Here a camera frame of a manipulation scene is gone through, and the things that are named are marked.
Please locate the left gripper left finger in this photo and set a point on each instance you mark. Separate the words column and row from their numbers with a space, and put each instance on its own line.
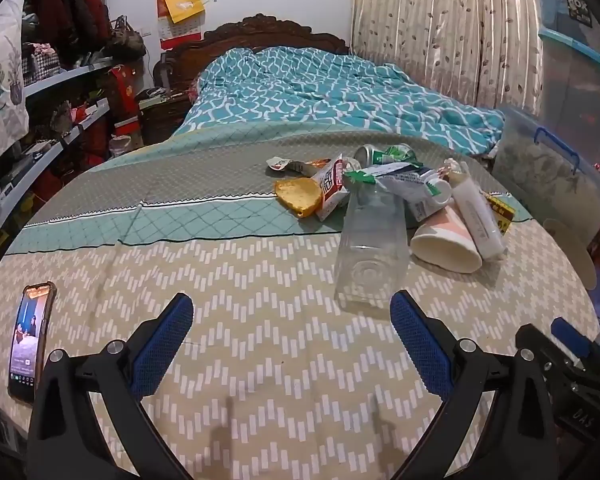
column 65, row 440

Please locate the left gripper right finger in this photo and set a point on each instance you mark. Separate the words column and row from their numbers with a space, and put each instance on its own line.
column 495, row 420

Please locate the yellow black package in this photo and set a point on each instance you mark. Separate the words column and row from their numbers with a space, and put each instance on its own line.
column 504, row 214

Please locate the white pink paper cup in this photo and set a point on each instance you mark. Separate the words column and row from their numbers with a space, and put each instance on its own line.
column 444, row 241

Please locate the white tube bottle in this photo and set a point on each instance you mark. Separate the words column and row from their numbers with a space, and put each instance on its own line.
column 475, row 211

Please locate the clear plastic bottle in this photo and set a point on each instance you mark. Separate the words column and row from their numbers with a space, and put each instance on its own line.
column 373, row 255

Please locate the red white snack bag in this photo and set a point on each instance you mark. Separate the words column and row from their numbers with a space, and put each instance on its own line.
column 330, row 181

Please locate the crushed green can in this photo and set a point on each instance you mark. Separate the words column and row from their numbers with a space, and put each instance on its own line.
column 370, row 155

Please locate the white orange snack wrapper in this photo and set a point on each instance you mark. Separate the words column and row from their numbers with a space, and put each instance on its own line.
column 306, row 169

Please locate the blue milk carton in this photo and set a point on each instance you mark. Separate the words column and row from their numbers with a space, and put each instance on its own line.
column 424, row 194

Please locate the green white wrapper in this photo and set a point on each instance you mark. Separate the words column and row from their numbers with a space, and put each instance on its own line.
column 369, row 174

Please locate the smartphone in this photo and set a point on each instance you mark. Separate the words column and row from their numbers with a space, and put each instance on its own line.
column 26, row 356

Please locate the patterned bed sheet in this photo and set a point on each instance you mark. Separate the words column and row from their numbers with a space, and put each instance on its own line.
column 277, row 378

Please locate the upper clear storage bin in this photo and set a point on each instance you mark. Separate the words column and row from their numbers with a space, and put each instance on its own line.
column 571, row 93

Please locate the clear storage bin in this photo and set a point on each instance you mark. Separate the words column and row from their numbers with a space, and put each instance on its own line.
column 571, row 93
column 570, row 19

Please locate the white home tote bag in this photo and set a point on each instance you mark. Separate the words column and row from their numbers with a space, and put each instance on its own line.
column 14, row 118

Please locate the wooden nightstand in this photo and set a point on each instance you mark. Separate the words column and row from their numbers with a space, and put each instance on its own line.
column 161, row 113

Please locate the red gift box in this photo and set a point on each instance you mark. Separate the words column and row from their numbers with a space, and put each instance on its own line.
column 121, row 98

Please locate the top clear storage bin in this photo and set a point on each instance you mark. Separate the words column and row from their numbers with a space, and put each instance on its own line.
column 570, row 19

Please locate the beige leaf curtain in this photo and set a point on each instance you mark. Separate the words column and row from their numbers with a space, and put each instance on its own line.
column 483, row 53

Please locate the carved wooden headboard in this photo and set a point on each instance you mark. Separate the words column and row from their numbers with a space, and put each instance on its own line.
column 180, row 65

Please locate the brown handbag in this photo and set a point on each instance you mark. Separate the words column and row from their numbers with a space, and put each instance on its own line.
column 125, row 45

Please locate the teal patterned quilt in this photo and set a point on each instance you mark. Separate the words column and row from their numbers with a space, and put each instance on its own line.
column 285, row 84

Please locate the clear storage box blue handle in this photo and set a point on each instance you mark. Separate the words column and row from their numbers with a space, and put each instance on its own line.
column 548, row 177

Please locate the red wall calendar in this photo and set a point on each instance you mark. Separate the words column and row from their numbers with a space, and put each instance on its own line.
column 179, row 21

